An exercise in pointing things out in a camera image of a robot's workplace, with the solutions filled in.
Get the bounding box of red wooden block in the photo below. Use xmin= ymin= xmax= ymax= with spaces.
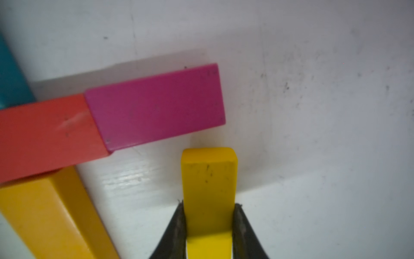
xmin=1 ymin=94 xmax=110 ymax=183

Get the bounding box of magenta wooden block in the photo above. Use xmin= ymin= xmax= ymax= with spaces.
xmin=85 ymin=64 xmax=226 ymax=153

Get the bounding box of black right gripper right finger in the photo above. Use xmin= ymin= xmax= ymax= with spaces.
xmin=232 ymin=204 xmax=269 ymax=259

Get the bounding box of amber yellow wooden block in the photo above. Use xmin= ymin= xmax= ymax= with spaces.
xmin=1 ymin=166 xmax=119 ymax=259

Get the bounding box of long teal wooden block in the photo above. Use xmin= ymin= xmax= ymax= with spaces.
xmin=1 ymin=35 xmax=36 ymax=110

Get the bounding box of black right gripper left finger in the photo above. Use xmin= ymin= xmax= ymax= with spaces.
xmin=150 ymin=201 xmax=187 ymax=259

